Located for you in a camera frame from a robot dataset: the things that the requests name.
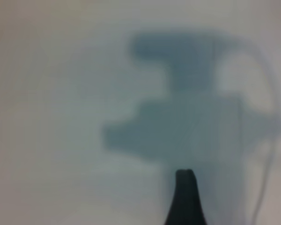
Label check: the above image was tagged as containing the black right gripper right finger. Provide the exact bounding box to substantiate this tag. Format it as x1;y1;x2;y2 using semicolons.
188;169;208;225

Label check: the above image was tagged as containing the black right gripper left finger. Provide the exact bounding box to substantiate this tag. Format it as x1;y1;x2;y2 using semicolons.
163;169;192;225

